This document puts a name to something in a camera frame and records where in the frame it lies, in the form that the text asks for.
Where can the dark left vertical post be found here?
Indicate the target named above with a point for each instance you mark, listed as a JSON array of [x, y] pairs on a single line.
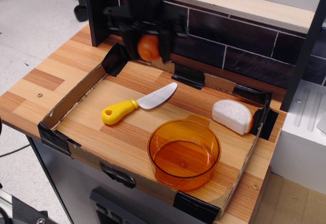
[[97, 21]]

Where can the yellow handled toy knife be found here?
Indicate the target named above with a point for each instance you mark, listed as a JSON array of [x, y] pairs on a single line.
[[116, 112]]

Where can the dark vertical post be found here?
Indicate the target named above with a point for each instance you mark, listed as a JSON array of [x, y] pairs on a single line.
[[304, 56], [97, 21]]

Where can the cardboard fence with black tape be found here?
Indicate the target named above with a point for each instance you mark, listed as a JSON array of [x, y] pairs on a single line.
[[100, 170]]

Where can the white side unit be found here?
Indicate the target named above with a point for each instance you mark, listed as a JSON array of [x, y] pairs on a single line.
[[299, 155]]

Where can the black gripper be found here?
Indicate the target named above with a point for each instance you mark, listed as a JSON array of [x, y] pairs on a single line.
[[150, 17]]

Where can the white toy cheese wedge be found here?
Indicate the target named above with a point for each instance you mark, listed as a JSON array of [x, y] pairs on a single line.
[[233, 115]]

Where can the black chair caster wheel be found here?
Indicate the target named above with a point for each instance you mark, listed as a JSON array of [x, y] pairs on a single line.
[[80, 11]]

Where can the orange transparent plastic pot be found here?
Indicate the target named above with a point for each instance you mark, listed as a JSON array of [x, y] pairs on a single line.
[[184, 153]]

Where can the orange toy carrot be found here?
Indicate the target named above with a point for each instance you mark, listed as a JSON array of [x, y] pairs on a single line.
[[148, 48]]

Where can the dark right vertical post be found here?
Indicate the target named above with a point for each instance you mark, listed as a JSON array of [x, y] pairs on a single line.
[[304, 56]]

